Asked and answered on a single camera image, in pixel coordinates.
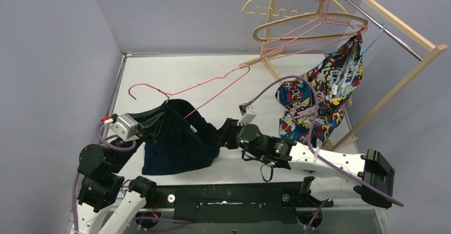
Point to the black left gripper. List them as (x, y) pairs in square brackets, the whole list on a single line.
[(148, 127)]

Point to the wooden clothes rack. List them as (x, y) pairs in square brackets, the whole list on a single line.
[(433, 52)]

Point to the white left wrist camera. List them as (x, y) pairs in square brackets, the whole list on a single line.
[(124, 126)]

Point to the navy blue shorts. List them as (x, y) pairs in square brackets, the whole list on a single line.
[(186, 142)]

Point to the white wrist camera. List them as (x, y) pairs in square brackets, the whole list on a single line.
[(247, 115), (124, 126)]

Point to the blue wire hanger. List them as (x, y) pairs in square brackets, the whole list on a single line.
[(360, 57)]

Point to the colourful comic print shorts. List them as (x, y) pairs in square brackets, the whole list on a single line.
[(314, 105)]

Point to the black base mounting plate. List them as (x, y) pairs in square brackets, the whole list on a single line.
[(283, 202)]

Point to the metal rack rod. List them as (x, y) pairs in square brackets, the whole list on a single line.
[(380, 22)]

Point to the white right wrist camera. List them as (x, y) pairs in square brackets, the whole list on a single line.
[(247, 115)]

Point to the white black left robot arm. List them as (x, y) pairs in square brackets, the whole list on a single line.
[(100, 165)]

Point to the beige wooden hanger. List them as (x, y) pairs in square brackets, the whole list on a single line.
[(315, 19)]

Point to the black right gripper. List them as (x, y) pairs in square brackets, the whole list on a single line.
[(231, 130)]

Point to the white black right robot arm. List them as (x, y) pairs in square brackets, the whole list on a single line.
[(332, 175)]

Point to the pink wire hanger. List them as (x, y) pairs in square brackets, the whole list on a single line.
[(169, 95), (273, 49)]

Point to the yellow plastic hanger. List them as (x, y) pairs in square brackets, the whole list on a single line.
[(270, 10)]

